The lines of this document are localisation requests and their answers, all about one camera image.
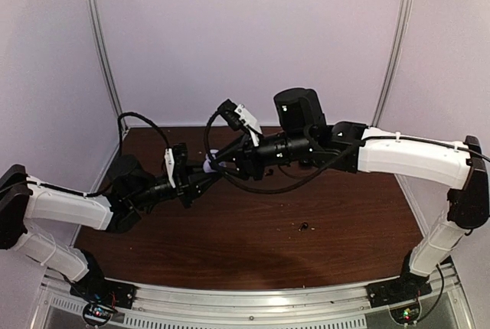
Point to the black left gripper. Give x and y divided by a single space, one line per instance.
194 190

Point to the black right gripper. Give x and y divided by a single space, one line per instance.
248 166

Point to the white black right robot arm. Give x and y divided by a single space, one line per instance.
356 147

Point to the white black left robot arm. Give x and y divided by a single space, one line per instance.
132 190

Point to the black earbud front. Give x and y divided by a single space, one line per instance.
303 226

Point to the left controller circuit board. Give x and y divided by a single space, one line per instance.
97 314

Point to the controller circuit board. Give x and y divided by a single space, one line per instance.
405 315
97 314

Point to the right controller circuit board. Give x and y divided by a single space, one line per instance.
405 315

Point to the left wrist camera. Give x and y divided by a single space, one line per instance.
175 160

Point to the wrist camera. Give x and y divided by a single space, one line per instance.
238 117
175 160

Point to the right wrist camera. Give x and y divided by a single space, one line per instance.
238 117

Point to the aluminium front rail frame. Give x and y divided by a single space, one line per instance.
337 306

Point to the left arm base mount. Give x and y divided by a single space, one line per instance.
103 290

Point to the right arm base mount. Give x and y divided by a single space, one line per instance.
407 286

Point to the left aluminium corner post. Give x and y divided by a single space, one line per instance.
103 57

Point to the aluminium corner post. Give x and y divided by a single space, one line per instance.
402 22
103 57

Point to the right aluminium corner post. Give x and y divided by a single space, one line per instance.
402 22

